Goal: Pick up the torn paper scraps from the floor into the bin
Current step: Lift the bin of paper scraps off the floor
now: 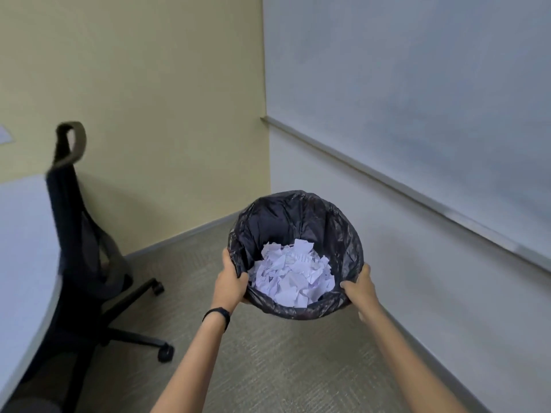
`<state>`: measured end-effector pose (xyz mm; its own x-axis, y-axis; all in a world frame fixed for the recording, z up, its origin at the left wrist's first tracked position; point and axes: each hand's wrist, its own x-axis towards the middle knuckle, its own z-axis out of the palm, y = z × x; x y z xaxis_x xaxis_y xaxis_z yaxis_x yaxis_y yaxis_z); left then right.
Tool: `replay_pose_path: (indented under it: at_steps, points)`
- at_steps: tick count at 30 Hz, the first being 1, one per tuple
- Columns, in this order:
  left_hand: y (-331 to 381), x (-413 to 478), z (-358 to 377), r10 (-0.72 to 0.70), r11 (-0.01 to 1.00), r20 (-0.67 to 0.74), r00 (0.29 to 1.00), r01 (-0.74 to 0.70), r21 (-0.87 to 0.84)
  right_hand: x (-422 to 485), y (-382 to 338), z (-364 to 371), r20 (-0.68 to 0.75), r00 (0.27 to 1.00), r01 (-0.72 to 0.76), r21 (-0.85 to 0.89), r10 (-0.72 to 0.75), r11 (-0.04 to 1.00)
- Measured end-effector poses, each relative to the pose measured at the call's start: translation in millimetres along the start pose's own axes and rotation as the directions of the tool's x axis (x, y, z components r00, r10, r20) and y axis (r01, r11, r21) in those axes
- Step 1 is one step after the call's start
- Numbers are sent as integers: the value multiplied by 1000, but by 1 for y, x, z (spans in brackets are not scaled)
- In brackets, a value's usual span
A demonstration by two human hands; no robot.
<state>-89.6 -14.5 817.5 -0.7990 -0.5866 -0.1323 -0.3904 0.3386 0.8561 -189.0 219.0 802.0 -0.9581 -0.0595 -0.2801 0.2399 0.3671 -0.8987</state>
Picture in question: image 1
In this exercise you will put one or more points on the person's left hand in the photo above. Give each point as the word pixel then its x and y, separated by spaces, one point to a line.
pixel 227 289

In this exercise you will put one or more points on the person's right hand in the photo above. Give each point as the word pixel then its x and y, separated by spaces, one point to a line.
pixel 365 293

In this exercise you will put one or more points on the person's left thumb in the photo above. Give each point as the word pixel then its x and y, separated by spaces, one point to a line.
pixel 242 282

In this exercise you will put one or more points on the person's right thumb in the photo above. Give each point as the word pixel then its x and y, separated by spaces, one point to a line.
pixel 349 288

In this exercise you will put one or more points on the black bin bag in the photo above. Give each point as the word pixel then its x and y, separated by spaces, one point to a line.
pixel 297 236

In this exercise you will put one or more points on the person's left forearm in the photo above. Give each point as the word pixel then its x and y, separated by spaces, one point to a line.
pixel 194 361

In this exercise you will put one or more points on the person's right forearm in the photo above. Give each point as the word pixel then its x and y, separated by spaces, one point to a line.
pixel 409 361

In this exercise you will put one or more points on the black wristband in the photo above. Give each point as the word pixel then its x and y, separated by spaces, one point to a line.
pixel 217 316

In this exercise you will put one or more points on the pile of torn white paper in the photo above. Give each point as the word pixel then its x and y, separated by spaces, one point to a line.
pixel 292 273

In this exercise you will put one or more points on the black office chair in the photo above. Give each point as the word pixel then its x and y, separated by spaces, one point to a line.
pixel 86 258

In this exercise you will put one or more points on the white wall whiteboard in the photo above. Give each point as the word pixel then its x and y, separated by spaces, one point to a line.
pixel 413 103

